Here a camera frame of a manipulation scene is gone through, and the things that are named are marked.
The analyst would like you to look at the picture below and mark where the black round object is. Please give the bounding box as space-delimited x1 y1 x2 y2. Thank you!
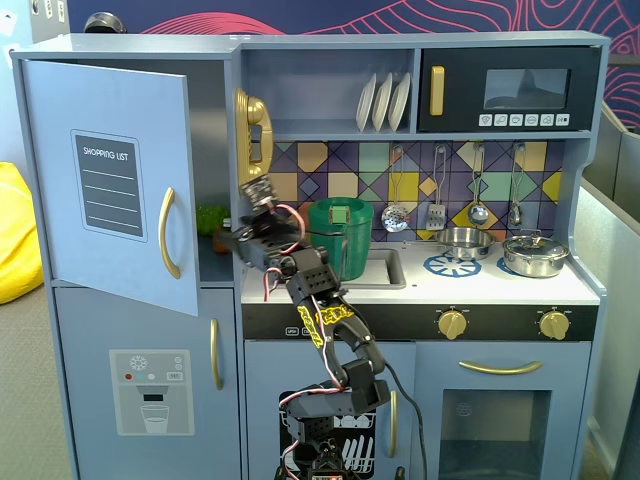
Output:
83 12 127 36

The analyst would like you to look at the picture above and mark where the gold stove knob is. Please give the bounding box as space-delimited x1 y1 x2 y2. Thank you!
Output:
437 309 469 343
538 309 571 343

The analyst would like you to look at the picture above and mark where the yellow beanbag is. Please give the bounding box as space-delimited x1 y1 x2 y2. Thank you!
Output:
0 160 47 306

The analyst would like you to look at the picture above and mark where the black microwave door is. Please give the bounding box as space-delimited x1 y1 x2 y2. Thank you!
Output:
417 46 601 134

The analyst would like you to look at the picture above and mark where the metal frying pan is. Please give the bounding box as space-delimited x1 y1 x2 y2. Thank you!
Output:
403 227 497 262

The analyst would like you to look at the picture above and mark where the fridge door with shopping list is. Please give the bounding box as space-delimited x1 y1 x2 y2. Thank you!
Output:
20 59 201 317

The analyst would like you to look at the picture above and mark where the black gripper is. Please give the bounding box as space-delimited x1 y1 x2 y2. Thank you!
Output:
213 212 302 272

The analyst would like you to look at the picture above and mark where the dishwasher door with dish print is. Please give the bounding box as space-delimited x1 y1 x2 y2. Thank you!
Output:
243 340 417 480

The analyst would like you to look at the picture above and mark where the metal slotted spatula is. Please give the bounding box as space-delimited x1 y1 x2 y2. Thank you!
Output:
425 144 448 233

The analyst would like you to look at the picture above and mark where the green toy vegetable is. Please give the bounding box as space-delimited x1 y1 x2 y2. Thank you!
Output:
195 204 233 239

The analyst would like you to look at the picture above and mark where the metal spoon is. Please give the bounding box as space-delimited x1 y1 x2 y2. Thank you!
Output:
508 144 527 226

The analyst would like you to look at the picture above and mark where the gold oven door handle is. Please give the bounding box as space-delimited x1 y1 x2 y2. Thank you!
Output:
458 359 545 377

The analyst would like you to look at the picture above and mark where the gold microwave handle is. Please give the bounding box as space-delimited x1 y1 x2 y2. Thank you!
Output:
429 65 446 117

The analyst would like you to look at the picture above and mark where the gray box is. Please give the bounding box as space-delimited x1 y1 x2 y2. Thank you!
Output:
29 0 69 44

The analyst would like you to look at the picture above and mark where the gray toy sink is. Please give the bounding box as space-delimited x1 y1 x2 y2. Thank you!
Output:
343 246 408 291

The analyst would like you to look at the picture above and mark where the blue toy kitchen unit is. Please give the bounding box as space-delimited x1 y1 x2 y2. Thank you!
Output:
9 30 612 480

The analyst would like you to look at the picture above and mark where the gold toy telephone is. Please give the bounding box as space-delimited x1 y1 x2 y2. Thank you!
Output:
234 88 275 187

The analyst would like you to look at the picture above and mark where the freezer door with dispenser print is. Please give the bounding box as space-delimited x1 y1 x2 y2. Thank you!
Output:
52 286 239 480

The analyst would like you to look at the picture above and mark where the gold dishwasher door handle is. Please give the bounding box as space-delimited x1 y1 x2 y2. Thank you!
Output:
388 389 400 459

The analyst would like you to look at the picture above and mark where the metal ladle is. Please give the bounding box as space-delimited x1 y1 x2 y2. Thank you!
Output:
466 144 490 227

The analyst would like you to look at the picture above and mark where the long gold fridge door handle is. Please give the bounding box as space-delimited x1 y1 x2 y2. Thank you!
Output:
157 187 182 280

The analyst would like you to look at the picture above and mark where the white toy plate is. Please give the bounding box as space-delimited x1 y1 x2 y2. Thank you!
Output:
355 73 378 133
388 73 413 133
372 73 395 133

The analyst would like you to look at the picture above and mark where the oven door with window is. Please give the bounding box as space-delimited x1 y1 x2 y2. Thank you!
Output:
414 341 594 480

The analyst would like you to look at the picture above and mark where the metal pot with lid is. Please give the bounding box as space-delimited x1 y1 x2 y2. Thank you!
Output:
501 229 572 278

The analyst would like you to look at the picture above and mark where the black cable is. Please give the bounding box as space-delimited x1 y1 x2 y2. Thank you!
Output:
382 367 430 480

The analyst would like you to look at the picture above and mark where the short gold freezer door handle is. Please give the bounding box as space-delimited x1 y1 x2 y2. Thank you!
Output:
209 318 225 391

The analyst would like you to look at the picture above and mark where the metal skimmer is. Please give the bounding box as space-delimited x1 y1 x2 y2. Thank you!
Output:
381 145 411 234

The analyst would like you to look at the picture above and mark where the green plastic bucket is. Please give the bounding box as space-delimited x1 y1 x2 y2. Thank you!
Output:
307 196 375 282

